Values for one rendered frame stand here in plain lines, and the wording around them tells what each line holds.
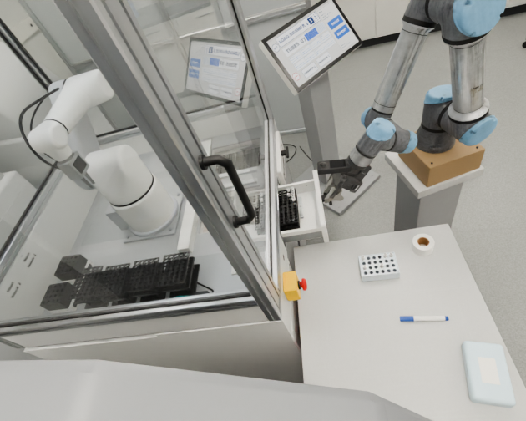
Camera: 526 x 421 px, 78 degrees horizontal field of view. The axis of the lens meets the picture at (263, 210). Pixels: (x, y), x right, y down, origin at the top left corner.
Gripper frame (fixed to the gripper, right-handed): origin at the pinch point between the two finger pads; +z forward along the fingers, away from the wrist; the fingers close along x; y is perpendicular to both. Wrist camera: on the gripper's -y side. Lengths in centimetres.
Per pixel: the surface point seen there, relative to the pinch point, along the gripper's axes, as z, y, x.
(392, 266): 0.7, 23.5, -25.4
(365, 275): 4.5, 14.2, -28.4
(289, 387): -61, -45, -80
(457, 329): -6, 35, -48
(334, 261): 13.0, 8.3, -19.4
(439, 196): -4, 57, 14
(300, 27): -22, -12, 97
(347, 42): -22, 16, 100
